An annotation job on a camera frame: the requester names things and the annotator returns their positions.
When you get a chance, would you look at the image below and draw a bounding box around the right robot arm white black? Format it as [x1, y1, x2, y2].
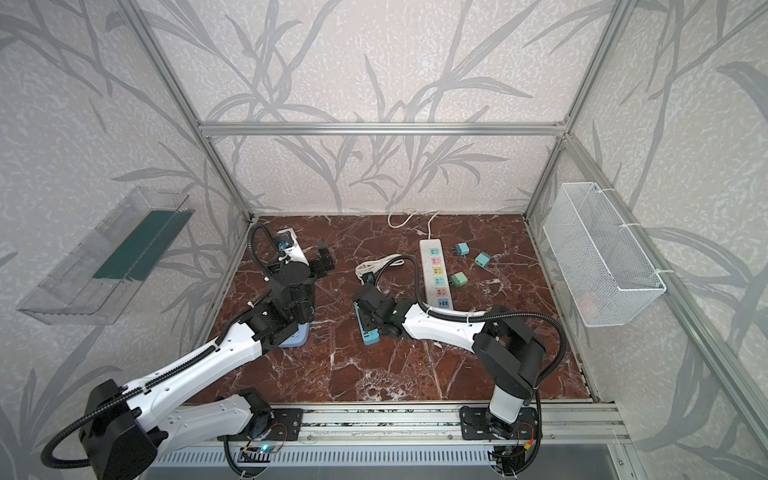
[354, 283, 568, 426]

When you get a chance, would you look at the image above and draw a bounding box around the green charger plug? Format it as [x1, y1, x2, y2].
[449, 272, 468, 288]

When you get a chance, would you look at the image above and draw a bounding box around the white cable of long strip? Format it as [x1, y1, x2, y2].
[388, 208, 442, 240]

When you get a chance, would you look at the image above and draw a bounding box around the teal charger plug right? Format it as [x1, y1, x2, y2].
[474, 252, 492, 268]

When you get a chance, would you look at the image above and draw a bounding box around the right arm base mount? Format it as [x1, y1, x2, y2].
[459, 406, 539, 443]

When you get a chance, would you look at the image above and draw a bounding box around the coiled white cable teal strip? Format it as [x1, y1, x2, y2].
[355, 254, 405, 284]

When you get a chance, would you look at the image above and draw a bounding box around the teal power strip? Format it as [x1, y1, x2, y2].
[354, 303, 380, 346]

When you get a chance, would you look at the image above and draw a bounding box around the teal charger plug far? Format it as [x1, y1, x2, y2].
[454, 243, 470, 256]

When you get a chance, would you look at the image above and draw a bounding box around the white wire mesh basket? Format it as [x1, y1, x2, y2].
[543, 182, 666, 327]

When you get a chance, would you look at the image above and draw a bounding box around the teal charger plug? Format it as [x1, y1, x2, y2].
[454, 243, 470, 256]
[474, 252, 492, 268]

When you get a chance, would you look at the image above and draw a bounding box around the clear plastic wall tray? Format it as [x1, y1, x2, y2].
[17, 187, 194, 326]

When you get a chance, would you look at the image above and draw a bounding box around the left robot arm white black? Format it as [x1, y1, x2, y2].
[40, 229, 335, 479]

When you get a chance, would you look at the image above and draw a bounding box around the light blue square socket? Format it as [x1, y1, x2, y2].
[280, 323, 310, 348]

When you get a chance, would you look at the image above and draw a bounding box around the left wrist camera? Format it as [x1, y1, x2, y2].
[274, 228, 309, 265]

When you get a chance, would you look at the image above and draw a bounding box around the aluminium frame rail front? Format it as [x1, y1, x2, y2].
[179, 403, 631, 448]

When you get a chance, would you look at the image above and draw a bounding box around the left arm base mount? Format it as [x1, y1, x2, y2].
[241, 408, 304, 443]

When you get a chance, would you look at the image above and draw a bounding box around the long white power strip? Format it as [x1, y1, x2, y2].
[419, 239, 453, 310]

